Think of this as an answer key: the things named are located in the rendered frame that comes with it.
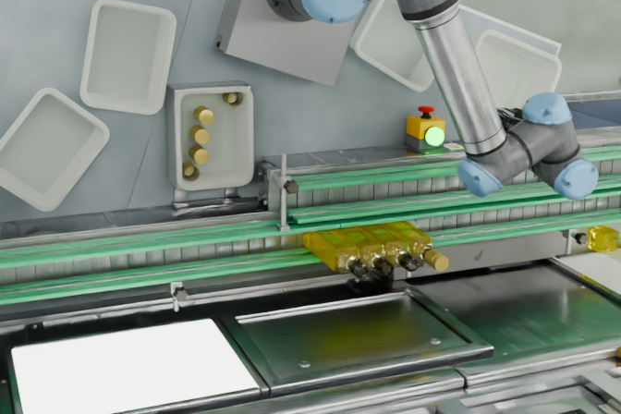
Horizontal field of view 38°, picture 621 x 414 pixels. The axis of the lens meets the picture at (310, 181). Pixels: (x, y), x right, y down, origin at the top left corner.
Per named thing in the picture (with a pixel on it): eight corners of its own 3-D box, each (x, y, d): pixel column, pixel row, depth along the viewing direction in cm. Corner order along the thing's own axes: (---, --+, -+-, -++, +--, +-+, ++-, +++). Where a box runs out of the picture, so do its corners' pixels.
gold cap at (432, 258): (441, 259, 193) (452, 265, 189) (428, 268, 192) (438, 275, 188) (435, 246, 191) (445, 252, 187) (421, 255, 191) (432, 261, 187)
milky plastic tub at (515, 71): (460, 21, 189) (483, 25, 182) (541, 55, 199) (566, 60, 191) (432, 101, 191) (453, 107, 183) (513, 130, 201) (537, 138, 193)
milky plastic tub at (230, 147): (168, 182, 204) (177, 192, 196) (164, 83, 198) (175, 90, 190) (242, 175, 210) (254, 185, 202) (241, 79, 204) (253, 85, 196)
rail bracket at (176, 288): (158, 298, 197) (173, 322, 185) (157, 268, 195) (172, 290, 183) (176, 295, 198) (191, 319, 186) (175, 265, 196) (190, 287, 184)
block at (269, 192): (255, 203, 206) (265, 213, 200) (255, 164, 204) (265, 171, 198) (270, 201, 208) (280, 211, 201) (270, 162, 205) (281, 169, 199)
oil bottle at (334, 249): (301, 245, 206) (339, 278, 187) (301, 222, 205) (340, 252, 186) (324, 242, 208) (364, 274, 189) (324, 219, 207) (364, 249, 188)
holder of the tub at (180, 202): (169, 203, 206) (177, 213, 199) (165, 83, 198) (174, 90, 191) (241, 196, 212) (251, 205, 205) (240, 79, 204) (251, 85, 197)
